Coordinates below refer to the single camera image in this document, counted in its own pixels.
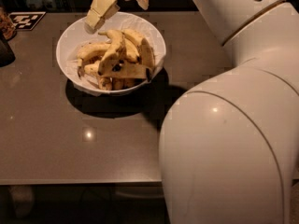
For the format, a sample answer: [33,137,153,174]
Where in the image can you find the spotted yellow banana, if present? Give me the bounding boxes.
[98,29,125,76]

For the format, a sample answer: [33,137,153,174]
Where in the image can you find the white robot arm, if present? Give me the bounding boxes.
[159,0,299,224]

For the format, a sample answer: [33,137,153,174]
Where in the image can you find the white bowl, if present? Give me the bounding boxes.
[56,12,166,96]

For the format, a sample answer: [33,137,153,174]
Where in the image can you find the left yellow banana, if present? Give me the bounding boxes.
[77,42,110,67]

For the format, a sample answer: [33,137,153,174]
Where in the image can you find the right curved yellow banana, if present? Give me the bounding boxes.
[122,29,155,68]

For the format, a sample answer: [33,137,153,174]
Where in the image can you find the front horizontal yellow banana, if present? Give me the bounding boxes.
[84,61,152,80]

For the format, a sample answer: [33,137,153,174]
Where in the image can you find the small banana pieces at bottom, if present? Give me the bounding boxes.
[96,77,137,91]

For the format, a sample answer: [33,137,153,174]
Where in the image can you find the black white fiducial marker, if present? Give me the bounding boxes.
[9,11,46,31]

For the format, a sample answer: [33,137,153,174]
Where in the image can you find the jar with brown contents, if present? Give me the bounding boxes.
[0,7,17,40]

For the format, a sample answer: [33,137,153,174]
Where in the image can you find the dark object at left edge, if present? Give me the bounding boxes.
[0,32,15,67]

